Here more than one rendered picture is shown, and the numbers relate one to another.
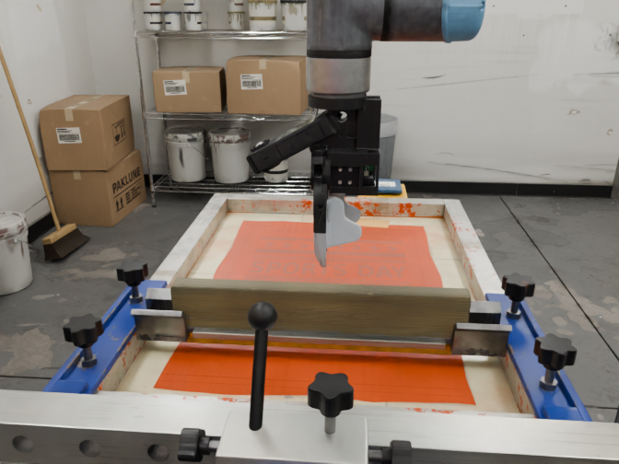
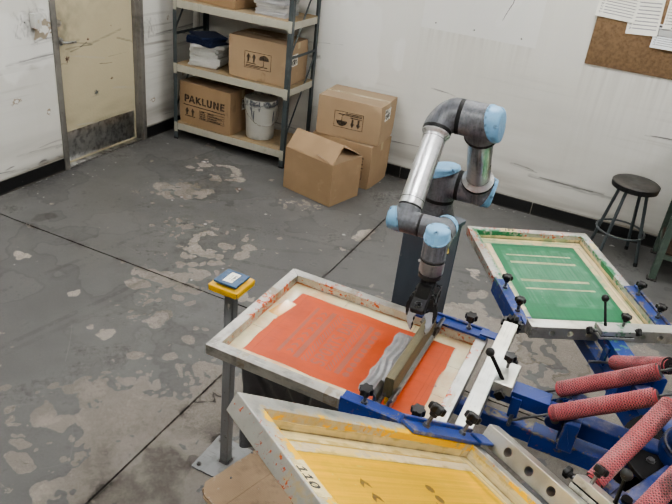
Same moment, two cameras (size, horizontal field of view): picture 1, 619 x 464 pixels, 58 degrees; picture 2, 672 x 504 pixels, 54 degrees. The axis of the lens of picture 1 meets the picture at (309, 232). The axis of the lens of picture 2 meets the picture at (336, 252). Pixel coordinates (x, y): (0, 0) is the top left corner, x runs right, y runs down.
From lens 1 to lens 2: 2.00 m
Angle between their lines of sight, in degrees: 64
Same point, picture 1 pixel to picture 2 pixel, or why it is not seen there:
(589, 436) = (506, 332)
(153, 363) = not seen: hidden behind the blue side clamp
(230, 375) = (415, 396)
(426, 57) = not seen: outside the picture
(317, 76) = (438, 271)
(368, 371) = (427, 362)
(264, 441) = (509, 378)
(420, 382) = (438, 353)
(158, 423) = (479, 403)
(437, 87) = not seen: outside the picture
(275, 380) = (423, 385)
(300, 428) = (505, 371)
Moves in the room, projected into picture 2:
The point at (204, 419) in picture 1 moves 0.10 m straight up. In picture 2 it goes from (480, 393) to (487, 367)
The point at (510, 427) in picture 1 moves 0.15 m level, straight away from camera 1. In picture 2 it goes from (499, 342) to (463, 320)
